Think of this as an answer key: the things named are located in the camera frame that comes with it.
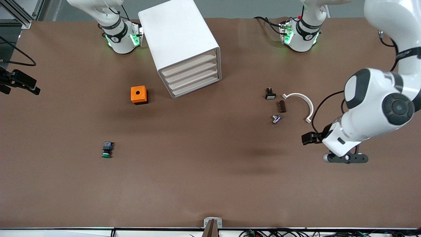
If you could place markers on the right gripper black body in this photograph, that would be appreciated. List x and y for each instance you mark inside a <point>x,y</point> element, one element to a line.
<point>13,79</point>

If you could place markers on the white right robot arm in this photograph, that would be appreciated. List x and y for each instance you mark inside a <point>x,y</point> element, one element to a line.
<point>118,42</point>

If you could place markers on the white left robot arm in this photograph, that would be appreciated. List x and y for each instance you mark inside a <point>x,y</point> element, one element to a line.
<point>371,108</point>

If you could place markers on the green push button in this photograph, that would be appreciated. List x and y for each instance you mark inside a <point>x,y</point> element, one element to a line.
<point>107,146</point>

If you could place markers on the white curved plastic arc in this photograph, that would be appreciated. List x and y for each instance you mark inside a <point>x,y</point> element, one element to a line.
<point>311,108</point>

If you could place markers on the brown terminal block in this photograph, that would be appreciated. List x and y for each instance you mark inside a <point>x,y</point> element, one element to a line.
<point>282,106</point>

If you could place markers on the orange box with hole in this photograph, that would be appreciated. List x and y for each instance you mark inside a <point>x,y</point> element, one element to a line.
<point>142,96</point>

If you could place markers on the brown table cover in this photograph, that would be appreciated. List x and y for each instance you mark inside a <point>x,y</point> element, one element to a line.
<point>210,184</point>

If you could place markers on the silver key switch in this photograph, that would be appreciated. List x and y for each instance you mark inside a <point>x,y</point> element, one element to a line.
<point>276,119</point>

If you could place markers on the black white square switch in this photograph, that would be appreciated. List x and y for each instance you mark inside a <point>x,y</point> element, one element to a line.
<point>270,95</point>

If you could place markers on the aluminium frame profile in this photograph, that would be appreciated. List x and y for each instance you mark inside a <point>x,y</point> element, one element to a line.
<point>24,14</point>

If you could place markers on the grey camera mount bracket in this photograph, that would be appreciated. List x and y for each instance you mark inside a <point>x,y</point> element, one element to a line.
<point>208,223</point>

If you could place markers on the white table edge rail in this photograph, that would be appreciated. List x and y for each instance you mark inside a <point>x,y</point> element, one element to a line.
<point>65,233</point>

